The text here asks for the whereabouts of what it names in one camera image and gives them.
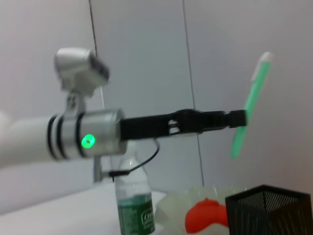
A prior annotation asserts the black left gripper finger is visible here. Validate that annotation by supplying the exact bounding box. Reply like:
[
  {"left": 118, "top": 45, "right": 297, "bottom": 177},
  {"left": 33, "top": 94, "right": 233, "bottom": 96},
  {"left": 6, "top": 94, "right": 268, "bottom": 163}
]
[{"left": 201, "top": 110, "right": 247, "bottom": 131}]

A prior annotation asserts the clear green-label water bottle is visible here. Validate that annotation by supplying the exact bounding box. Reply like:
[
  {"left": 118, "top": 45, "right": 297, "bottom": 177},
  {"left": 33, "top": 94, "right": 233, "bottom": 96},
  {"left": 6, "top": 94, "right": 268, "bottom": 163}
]
[{"left": 114, "top": 141, "right": 157, "bottom": 235}]

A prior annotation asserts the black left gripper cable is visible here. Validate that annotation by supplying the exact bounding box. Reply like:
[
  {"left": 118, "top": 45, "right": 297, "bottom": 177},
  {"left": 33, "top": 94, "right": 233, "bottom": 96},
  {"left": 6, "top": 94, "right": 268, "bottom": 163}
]
[{"left": 94, "top": 138, "right": 161, "bottom": 183}]

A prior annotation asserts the black mesh pen holder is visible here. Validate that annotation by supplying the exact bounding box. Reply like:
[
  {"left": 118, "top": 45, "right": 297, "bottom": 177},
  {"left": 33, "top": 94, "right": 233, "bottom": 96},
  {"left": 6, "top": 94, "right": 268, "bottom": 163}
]
[{"left": 224, "top": 185, "right": 312, "bottom": 235}]

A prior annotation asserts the red apple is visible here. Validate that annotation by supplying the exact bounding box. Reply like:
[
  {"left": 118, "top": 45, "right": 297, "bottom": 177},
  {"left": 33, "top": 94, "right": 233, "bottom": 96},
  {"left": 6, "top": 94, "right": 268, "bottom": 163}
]
[{"left": 185, "top": 198, "right": 229, "bottom": 234}]

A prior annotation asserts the translucent wavy fruit plate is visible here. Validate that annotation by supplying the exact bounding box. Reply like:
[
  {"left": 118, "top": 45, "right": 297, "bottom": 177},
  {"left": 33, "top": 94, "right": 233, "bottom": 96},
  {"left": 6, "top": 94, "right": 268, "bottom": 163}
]
[{"left": 155, "top": 185, "right": 247, "bottom": 235}]

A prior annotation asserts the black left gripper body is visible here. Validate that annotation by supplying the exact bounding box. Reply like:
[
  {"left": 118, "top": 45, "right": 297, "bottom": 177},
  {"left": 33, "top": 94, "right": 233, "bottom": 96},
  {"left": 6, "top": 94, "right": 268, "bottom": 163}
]
[{"left": 120, "top": 109, "right": 204, "bottom": 141}]

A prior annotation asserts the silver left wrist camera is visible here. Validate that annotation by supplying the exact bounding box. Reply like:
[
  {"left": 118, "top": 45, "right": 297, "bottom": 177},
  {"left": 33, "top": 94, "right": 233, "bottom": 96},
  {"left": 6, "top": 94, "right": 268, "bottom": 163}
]
[{"left": 53, "top": 47, "right": 110, "bottom": 116}]

